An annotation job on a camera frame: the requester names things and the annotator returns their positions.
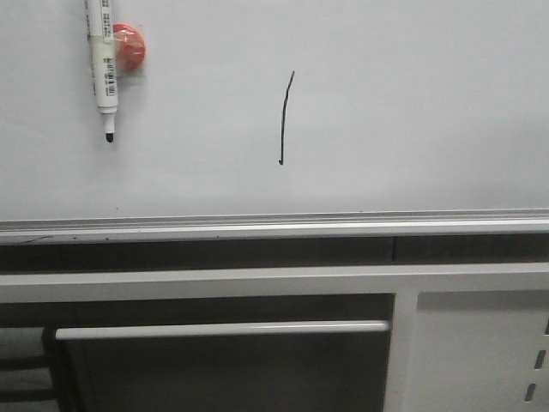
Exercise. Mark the black marker stroke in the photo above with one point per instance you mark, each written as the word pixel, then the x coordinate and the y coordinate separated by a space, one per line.
pixel 284 117

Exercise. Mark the white whiteboard with aluminium frame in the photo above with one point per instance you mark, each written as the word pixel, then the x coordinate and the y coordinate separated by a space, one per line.
pixel 404 117

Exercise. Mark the dark chair back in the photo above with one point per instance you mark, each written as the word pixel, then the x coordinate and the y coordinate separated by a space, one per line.
pixel 24 369

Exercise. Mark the red round magnet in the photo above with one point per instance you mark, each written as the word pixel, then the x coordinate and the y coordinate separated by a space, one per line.
pixel 130 49

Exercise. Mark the white whiteboard marker black tip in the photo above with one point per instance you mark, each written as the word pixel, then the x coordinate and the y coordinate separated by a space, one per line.
pixel 100 37

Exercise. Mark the white metal frame rack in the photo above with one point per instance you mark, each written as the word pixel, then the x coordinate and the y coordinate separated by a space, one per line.
pixel 465 337

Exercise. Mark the white rounded rail bar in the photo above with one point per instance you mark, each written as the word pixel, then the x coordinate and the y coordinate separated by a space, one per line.
pixel 236 329

